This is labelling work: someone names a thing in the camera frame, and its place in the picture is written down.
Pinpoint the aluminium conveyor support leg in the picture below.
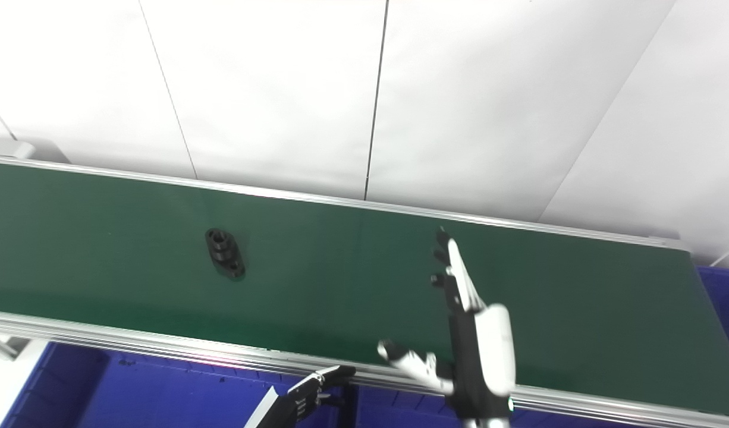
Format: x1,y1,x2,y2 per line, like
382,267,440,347
0,332,31,361

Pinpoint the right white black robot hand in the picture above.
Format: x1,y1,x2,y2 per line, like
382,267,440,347
377,226,516,421

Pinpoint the green conveyor belt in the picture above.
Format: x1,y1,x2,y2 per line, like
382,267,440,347
0,162,729,418
0,155,729,428

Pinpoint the black flanged machine part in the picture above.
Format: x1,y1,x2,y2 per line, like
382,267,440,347
205,228,246,281

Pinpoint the grey conveyor end housing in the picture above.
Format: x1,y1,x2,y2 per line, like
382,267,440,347
0,138,36,160

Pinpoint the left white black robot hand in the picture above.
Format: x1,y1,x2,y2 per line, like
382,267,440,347
244,365,357,428

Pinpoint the large blue plastic bin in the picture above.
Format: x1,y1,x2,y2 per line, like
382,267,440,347
356,385,463,428
696,266,729,387
1,342,354,428

